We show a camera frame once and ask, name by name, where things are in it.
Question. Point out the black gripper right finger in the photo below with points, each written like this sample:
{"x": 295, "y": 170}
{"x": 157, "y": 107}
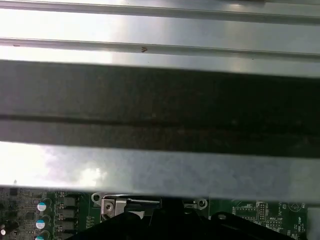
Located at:
{"x": 212, "y": 230}

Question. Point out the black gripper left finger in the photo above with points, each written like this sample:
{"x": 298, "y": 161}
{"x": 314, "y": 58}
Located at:
{"x": 125, "y": 230}

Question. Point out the metal socket cover frame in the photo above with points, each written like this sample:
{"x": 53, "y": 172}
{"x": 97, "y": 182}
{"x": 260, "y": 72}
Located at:
{"x": 120, "y": 207}

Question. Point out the green motherboard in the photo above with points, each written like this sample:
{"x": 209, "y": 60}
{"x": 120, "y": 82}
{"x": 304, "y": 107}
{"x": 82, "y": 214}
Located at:
{"x": 282, "y": 212}

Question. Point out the black open PC case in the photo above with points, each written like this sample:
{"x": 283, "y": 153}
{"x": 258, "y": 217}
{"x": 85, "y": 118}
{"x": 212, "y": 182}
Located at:
{"x": 160, "y": 105}

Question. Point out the CPU socket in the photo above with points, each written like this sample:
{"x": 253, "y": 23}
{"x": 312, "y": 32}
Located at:
{"x": 103, "y": 212}

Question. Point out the thin metal locking lever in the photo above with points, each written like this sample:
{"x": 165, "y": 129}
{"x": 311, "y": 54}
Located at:
{"x": 142, "y": 199}

